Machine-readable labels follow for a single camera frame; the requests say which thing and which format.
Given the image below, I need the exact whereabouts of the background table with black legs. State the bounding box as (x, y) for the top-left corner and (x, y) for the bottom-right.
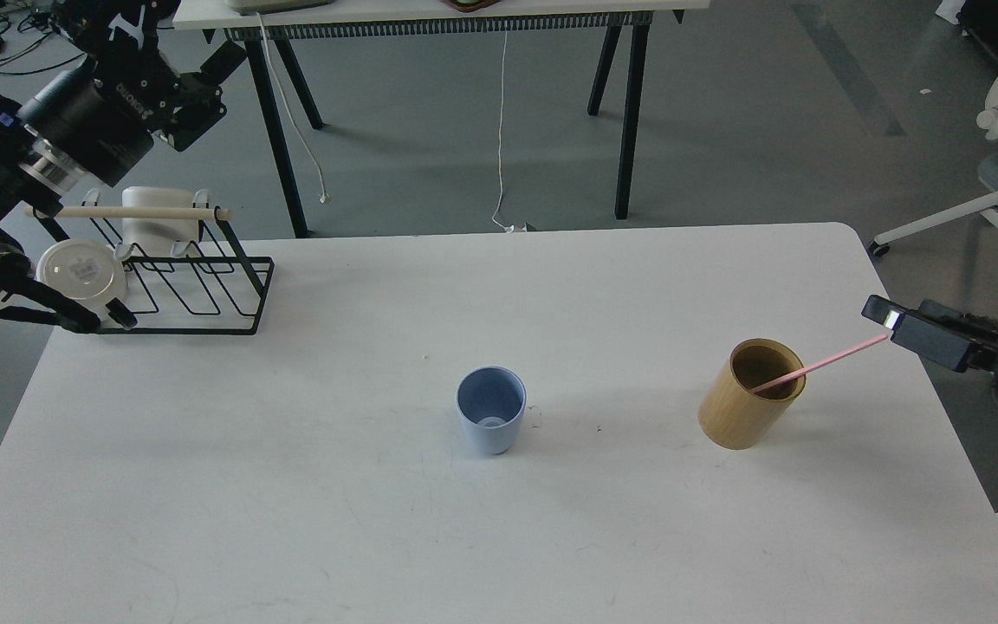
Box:
(172, 1), (709, 238)

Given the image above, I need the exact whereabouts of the blue plastic cup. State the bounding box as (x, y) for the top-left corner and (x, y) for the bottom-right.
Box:
(455, 365), (528, 455)

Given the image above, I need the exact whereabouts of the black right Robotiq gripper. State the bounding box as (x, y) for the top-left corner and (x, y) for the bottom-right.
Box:
(862, 295), (998, 403)

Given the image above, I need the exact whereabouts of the white cup in rack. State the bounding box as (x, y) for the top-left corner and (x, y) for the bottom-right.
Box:
(116, 186), (199, 260)

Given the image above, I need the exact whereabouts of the pink chopstick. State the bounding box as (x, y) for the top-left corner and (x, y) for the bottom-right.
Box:
(749, 335), (890, 395)

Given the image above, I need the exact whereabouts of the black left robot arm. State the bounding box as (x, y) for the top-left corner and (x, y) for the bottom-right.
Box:
(0, 1), (246, 335)

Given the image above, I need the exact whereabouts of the bamboo cylinder holder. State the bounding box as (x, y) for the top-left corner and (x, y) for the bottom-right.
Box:
(698, 337), (807, 450)

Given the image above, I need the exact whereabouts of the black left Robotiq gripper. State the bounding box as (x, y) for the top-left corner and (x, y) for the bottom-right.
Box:
(19, 1), (247, 185)

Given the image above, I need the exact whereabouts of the black wire dish rack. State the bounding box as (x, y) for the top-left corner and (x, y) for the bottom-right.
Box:
(25, 189), (275, 335)

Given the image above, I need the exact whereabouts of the white bowl in rack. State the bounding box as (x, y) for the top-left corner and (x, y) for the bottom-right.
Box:
(36, 238), (128, 319)

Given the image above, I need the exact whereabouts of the white hanging cable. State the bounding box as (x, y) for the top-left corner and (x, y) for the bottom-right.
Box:
(490, 30), (530, 233)
(255, 10), (333, 205)

